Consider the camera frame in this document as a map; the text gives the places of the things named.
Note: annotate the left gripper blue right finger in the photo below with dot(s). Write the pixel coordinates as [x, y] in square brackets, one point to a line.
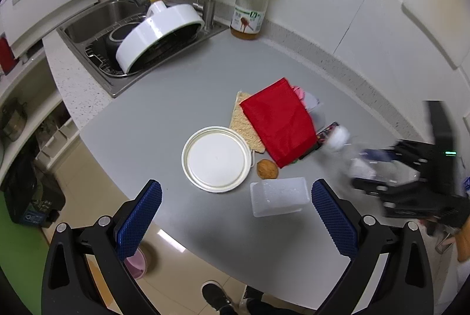
[337, 216]

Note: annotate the red cloth bag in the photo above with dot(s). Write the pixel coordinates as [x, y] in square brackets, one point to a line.
[281, 121]

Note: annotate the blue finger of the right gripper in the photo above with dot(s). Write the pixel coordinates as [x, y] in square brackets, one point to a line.
[378, 155]
[370, 186]

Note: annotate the beige loofah sponge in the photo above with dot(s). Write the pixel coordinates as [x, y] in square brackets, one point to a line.
[241, 125]

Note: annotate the clear plastic food box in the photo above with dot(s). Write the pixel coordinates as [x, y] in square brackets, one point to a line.
[279, 196]

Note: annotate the white round lid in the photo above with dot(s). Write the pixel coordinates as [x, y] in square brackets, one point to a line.
[216, 159]

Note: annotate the stainless steel sink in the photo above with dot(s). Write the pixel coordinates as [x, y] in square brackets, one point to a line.
[95, 34]

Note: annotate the pink cloth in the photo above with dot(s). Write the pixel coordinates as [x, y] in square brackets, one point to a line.
[300, 93]

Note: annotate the honey jar yellow lid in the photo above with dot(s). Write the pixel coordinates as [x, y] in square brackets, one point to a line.
[248, 18]

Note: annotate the pink trash bin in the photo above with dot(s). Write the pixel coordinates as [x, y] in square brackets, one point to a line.
[137, 264]

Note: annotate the black colourful spray can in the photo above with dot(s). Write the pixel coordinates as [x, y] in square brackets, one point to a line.
[322, 137]

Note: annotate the clear plastic bottle white cap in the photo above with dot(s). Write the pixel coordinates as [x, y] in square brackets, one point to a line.
[345, 150]

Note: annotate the lavender cloth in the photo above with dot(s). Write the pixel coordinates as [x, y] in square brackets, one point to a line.
[315, 109]

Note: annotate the brown walnut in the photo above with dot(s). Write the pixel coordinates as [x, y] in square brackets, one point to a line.
[267, 169]

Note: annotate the black shoe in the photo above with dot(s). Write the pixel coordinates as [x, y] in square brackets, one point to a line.
[216, 297]

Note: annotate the black pot in sink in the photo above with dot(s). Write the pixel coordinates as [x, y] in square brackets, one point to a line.
[115, 38]

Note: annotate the black dual recycling bin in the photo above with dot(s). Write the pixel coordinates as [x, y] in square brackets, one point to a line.
[33, 198]

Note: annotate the red canister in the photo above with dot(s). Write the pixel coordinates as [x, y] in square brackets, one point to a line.
[7, 59]

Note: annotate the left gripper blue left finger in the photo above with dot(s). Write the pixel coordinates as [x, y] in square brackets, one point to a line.
[134, 218]

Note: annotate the steel stock pot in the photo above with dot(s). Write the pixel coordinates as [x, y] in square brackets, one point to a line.
[13, 120]

